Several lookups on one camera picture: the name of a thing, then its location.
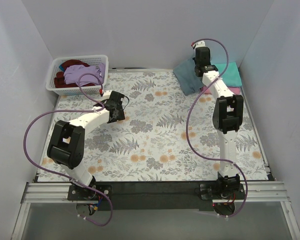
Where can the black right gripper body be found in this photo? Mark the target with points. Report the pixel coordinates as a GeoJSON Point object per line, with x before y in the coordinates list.
{"type": "Point", "coordinates": [206, 69]}

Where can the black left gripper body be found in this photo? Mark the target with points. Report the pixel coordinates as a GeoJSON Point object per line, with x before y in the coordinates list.
{"type": "Point", "coordinates": [117, 114]}

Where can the blue-grey t-shirt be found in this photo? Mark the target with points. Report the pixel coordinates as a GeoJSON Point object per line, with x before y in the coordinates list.
{"type": "Point", "coordinates": [186, 77]}

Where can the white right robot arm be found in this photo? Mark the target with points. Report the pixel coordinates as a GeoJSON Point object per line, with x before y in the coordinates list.
{"type": "Point", "coordinates": [227, 117]}

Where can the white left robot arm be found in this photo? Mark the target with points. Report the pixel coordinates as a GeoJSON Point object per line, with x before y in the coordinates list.
{"type": "Point", "coordinates": [67, 143]}

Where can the folded teal t-shirt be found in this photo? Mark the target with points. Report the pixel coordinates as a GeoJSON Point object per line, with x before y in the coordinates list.
{"type": "Point", "coordinates": [231, 76]}

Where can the folded pink t-shirt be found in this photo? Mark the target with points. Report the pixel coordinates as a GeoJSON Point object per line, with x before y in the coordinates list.
{"type": "Point", "coordinates": [236, 90]}

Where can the lilac t-shirt in basket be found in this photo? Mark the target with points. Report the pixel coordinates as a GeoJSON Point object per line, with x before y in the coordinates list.
{"type": "Point", "coordinates": [83, 75]}

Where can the white plastic laundry basket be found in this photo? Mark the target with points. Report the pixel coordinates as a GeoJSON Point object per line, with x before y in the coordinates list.
{"type": "Point", "coordinates": [92, 60]}

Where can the dark red garment in basket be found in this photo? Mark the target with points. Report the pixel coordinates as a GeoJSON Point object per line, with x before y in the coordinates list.
{"type": "Point", "coordinates": [59, 80]}

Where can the floral patterned table mat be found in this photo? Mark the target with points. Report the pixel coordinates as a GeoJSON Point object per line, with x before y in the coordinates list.
{"type": "Point", "coordinates": [166, 136]}

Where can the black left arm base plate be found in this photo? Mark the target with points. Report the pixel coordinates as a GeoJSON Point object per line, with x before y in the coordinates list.
{"type": "Point", "coordinates": [78, 193]}

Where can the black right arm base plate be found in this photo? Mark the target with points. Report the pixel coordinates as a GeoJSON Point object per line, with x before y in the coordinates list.
{"type": "Point", "coordinates": [211, 190]}

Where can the aluminium front frame rail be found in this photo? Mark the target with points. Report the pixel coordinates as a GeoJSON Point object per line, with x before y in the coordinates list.
{"type": "Point", "coordinates": [258, 191]}

